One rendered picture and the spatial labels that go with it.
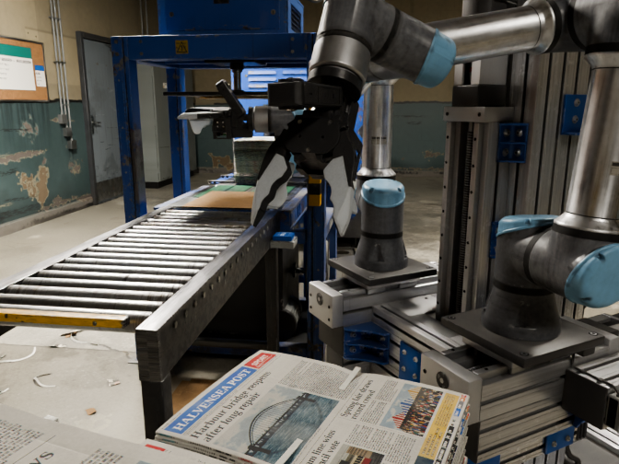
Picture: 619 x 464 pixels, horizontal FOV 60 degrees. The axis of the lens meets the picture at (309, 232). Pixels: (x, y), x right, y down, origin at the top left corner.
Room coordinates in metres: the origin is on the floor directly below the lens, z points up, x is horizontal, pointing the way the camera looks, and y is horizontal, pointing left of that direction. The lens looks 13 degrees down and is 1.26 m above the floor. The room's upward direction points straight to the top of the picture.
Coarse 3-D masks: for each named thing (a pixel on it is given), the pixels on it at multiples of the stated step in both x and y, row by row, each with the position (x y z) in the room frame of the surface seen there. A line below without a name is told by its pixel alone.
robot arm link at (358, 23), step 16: (336, 0) 0.73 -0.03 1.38; (352, 0) 0.72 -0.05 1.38; (368, 0) 0.73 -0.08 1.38; (336, 16) 0.71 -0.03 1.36; (352, 16) 0.71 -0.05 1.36; (368, 16) 0.72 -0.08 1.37; (384, 16) 0.73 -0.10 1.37; (320, 32) 0.72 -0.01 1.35; (336, 32) 0.70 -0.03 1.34; (352, 32) 0.70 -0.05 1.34; (368, 32) 0.72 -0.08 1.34; (384, 32) 0.73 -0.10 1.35; (368, 48) 0.71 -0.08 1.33
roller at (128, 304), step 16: (16, 304) 1.22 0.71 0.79; (32, 304) 1.22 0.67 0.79; (48, 304) 1.21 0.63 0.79; (64, 304) 1.21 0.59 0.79; (80, 304) 1.20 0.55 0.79; (96, 304) 1.20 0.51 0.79; (112, 304) 1.20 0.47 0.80; (128, 304) 1.19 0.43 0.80; (144, 304) 1.19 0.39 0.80; (160, 304) 1.19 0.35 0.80
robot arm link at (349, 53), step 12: (336, 36) 0.70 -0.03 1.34; (324, 48) 0.70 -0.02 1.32; (336, 48) 0.69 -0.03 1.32; (348, 48) 0.69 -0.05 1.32; (360, 48) 0.70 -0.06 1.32; (312, 60) 0.71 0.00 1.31; (324, 60) 0.69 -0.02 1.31; (336, 60) 0.68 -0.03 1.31; (348, 60) 0.68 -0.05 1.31; (360, 60) 0.69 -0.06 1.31; (360, 72) 0.69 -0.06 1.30
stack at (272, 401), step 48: (240, 384) 0.76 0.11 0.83; (288, 384) 0.76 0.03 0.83; (336, 384) 0.76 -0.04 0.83; (384, 384) 0.76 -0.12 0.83; (192, 432) 0.64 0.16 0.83; (240, 432) 0.64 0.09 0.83; (288, 432) 0.64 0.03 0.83; (336, 432) 0.64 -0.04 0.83; (384, 432) 0.63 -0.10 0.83; (432, 432) 0.63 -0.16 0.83
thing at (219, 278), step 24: (264, 216) 2.20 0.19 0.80; (240, 240) 1.79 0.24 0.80; (264, 240) 2.05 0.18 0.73; (216, 264) 1.51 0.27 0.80; (240, 264) 1.69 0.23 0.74; (192, 288) 1.29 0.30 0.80; (216, 288) 1.43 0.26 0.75; (168, 312) 1.13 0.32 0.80; (192, 312) 1.23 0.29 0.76; (216, 312) 1.42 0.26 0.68; (144, 336) 1.04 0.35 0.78; (168, 336) 1.09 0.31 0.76; (192, 336) 1.22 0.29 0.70; (144, 360) 1.04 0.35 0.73; (168, 360) 1.08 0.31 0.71
